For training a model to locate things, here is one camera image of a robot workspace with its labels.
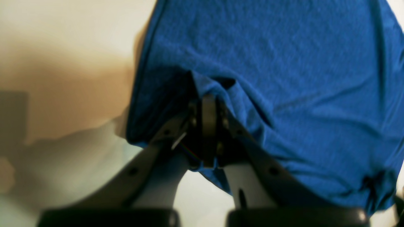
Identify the blue t-shirt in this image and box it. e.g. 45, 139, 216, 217
126, 0, 404, 215

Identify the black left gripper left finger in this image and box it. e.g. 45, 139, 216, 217
38, 95, 218, 227

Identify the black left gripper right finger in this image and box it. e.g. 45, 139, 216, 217
218, 101, 370, 227

